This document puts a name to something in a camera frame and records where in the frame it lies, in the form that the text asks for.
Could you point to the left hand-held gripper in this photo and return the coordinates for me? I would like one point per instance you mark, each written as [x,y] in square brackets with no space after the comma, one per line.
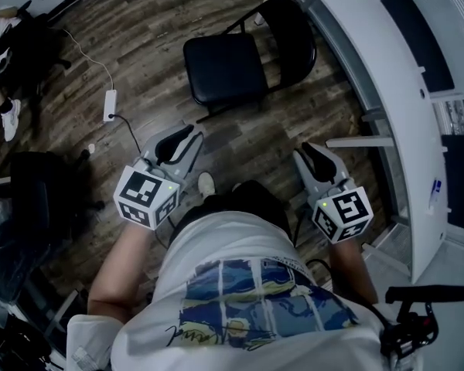
[143,199]

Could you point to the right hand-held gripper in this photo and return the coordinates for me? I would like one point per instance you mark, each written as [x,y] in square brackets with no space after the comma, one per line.
[342,215]

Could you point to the black folding chair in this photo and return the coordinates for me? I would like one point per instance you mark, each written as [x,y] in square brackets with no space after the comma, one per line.
[224,68]

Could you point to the person's right forearm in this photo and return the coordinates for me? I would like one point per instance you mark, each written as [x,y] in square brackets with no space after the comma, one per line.
[352,269]

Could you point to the person's left forearm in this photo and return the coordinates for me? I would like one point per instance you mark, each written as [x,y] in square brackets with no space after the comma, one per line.
[116,269]

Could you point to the black office chair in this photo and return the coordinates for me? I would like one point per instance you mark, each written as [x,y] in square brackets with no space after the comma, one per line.
[35,37]
[31,191]

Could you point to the person's left white shoe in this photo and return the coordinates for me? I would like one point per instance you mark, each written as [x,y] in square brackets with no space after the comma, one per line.
[207,184]

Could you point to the person's white shoe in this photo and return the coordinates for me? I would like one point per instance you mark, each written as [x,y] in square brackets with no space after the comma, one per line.
[236,187]
[207,184]

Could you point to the white power strip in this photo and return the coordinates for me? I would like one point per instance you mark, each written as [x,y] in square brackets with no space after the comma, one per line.
[110,106]

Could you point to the person's right white shoe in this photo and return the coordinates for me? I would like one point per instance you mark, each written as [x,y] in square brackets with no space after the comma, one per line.
[236,187]

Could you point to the person's black trousers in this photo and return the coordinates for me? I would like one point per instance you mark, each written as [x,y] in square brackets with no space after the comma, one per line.
[247,199]

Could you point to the small white floor object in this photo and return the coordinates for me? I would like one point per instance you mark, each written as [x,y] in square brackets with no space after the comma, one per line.
[92,148]

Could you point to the person's white printed t-shirt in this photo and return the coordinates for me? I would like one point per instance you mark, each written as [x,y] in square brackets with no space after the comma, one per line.
[236,246]

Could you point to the long white desk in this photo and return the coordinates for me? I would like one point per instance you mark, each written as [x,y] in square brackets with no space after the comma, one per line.
[383,52]

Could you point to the black desk divider panel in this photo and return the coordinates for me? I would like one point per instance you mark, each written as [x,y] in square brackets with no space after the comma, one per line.
[456,180]
[417,25]

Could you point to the clear plastic wrapping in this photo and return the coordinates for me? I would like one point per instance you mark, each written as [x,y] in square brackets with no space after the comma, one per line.
[0,246]

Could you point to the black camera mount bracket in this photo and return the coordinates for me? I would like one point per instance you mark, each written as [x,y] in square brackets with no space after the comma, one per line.
[429,293]

